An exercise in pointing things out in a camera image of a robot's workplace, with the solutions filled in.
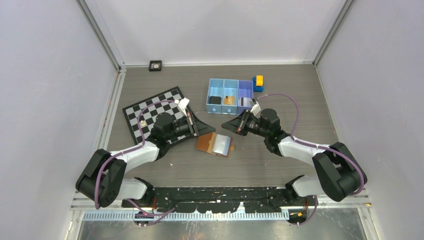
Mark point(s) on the light blue bin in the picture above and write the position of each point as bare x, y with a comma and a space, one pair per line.
230, 89
215, 88

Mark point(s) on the small black square box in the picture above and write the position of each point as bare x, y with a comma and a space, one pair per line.
155, 65

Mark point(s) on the orange card in bin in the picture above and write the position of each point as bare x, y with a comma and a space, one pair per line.
229, 100

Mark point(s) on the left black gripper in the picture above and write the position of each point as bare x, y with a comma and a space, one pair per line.
197, 127

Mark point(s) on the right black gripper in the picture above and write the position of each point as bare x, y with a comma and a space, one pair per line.
237, 125

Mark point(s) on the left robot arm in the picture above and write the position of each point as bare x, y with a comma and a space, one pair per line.
102, 179

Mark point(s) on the light blue left bin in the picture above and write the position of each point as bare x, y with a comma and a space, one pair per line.
215, 88

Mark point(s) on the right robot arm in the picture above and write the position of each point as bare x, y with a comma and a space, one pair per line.
338, 174

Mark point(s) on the purple right bin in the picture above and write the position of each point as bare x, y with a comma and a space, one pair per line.
244, 90

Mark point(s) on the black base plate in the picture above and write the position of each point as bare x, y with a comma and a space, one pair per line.
220, 200

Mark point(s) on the silver black card in bin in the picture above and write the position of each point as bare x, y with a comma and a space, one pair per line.
245, 102

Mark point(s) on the light blue middle bin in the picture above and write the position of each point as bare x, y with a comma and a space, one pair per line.
230, 89

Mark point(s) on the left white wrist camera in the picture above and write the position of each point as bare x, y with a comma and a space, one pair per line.
182, 105

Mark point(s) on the black white chessboard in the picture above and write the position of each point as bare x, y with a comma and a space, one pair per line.
148, 109

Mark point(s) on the blue yellow toy block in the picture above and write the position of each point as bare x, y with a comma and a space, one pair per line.
258, 83

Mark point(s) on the brown leather card holder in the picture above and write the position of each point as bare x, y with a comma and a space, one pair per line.
215, 144

